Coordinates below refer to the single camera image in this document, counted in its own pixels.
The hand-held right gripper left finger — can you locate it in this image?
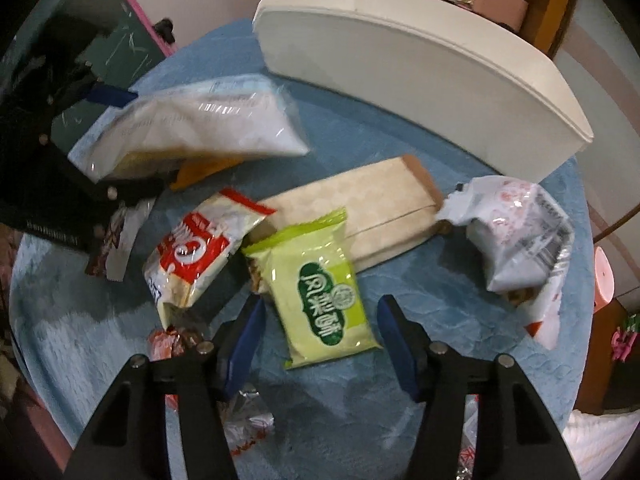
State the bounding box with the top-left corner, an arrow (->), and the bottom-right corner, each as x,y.
62,295 -> 268,480

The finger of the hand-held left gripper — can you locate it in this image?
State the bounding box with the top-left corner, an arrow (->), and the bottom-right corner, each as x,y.
92,171 -> 179,208
40,74 -> 139,145

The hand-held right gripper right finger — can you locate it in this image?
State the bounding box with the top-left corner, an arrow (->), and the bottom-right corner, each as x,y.
376,294 -> 568,480

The green snack packet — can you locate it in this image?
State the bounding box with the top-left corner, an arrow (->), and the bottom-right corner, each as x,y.
241,207 -> 382,371

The large white snack packet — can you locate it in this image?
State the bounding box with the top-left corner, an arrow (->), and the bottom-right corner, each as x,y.
67,75 -> 311,183

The white plastic bin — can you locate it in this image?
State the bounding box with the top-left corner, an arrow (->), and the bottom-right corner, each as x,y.
252,0 -> 595,183

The orange snack packet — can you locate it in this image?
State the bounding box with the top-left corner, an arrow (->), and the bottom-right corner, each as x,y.
170,157 -> 246,191

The clear red-print wrapper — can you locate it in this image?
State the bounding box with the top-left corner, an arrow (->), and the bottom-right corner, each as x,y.
165,385 -> 276,456

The red wrapped candy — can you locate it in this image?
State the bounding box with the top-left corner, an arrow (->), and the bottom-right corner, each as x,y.
147,327 -> 203,361

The red and white snack packet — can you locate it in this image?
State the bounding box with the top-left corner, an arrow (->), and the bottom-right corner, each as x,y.
142,187 -> 276,328

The white red-print wrapper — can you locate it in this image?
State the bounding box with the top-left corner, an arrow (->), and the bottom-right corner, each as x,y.
452,395 -> 481,480

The beige paper package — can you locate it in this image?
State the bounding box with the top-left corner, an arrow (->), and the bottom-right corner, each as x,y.
255,155 -> 443,271

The crumpled white red-print packet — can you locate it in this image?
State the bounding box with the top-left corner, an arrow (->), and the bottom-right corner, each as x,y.
435,175 -> 576,351

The pink plastic stool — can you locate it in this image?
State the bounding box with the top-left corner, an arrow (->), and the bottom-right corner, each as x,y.
594,247 -> 616,311

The plaid bed blanket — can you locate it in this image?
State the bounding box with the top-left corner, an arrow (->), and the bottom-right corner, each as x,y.
562,407 -> 628,480

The pink toy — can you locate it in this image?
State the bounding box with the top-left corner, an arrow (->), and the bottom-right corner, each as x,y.
612,315 -> 640,361

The pale blue wardrobe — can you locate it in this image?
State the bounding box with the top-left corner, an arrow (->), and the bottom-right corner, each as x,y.
550,0 -> 640,301

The pink box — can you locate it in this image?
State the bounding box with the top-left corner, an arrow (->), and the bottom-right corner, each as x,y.
475,0 -> 528,22

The wooden shelf unit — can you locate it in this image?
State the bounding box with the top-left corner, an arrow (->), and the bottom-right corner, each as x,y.
435,0 -> 576,56

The green chalkboard with pink frame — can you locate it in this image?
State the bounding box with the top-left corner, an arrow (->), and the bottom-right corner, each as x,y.
50,0 -> 178,91

